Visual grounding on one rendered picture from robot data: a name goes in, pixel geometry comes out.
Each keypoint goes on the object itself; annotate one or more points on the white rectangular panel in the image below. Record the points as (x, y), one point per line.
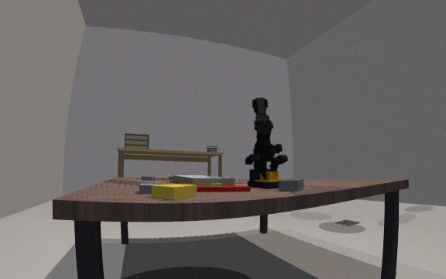
(203, 180)

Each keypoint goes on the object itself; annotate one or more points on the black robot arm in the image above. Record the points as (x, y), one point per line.
(264, 127)

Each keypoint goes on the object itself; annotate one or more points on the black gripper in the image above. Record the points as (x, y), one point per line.
(260, 160)

